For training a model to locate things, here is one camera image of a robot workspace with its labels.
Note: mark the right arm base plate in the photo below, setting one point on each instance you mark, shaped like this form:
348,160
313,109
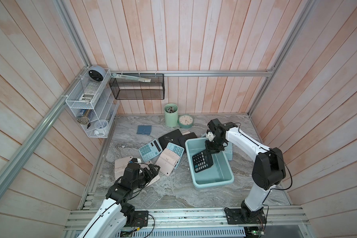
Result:
244,216

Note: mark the black wire basket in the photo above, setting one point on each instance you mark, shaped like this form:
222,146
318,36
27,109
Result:
134,90

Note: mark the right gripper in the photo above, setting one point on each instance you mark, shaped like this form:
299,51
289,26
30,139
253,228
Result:
208,148

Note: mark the white mug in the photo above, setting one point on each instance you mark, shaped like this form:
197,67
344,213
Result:
100,127

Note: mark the black calculator face down large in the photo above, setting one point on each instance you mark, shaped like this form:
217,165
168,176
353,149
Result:
172,137

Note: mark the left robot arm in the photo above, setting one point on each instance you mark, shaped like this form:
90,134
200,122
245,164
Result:
115,211

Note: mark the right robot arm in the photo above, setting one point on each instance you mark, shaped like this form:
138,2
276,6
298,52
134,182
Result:
268,170

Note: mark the aluminium front rail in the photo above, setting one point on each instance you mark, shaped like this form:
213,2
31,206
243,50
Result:
197,217

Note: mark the black calculator front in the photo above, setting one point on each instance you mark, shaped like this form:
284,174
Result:
202,161

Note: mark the black calculator face down small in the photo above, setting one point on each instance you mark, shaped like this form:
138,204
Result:
186,137

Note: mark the small teal calculator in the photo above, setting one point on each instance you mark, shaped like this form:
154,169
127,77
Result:
177,150

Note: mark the teal calculator left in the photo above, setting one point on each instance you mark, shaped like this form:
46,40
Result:
150,150

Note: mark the green pen cup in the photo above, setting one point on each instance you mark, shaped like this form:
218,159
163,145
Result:
171,115

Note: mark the white wire shelf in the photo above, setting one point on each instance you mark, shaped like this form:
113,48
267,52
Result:
90,101

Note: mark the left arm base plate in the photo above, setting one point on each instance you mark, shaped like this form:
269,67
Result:
137,218

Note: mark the pink calculator back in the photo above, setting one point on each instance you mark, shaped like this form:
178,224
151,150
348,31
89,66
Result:
185,132

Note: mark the large teal calculator right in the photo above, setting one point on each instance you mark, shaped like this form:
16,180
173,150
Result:
228,149

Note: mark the ruler on basket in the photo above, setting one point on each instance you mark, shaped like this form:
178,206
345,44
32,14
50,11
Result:
129,77

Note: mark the mint green storage box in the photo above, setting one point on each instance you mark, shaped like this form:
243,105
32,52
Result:
207,170

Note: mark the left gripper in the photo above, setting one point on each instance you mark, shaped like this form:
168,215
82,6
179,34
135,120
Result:
149,177

